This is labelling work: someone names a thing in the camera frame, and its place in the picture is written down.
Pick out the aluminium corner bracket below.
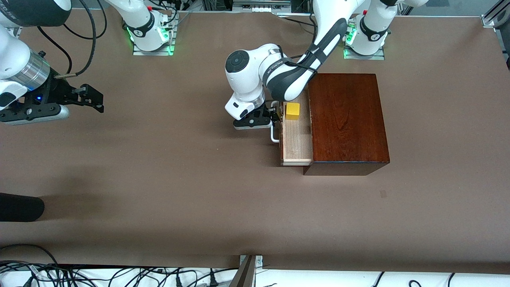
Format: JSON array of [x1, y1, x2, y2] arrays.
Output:
[[481, 0, 510, 28]]

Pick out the thin black power cable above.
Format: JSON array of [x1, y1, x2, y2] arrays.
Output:
[[275, 11, 317, 28]]

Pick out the light wood drawer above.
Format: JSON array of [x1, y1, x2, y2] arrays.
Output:
[[271, 90, 314, 166]]

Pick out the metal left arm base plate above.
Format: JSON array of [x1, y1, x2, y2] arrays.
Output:
[[343, 45, 386, 61]]

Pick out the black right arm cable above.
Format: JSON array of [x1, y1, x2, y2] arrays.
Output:
[[37, 0, 108, 79]]

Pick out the metal bracket with brown wedge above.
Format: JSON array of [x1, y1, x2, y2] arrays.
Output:
[[229, 255, 264, 287]]

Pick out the black foam cylinder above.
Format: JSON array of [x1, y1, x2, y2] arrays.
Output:
[[0, 193, 45, 222]]

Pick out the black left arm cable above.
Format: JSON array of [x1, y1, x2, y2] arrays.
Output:
[[284, 22, 321, 75]]

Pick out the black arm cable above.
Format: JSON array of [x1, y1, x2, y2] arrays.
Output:
[[37, 0, 108, 79], [284, 22, 321, 75]]

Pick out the brown table cover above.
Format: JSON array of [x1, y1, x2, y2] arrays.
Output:
[[0, 8, 510, 275]]

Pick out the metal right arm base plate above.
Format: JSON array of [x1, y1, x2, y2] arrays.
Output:
[[132, 11, 178, 56]]

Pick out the tangled black cables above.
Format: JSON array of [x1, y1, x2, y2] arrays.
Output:
[[0, 244, 239, 287]]

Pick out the dark red-brown wooden cabinet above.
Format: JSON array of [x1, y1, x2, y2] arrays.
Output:
[[303, 73, 390, 176]]

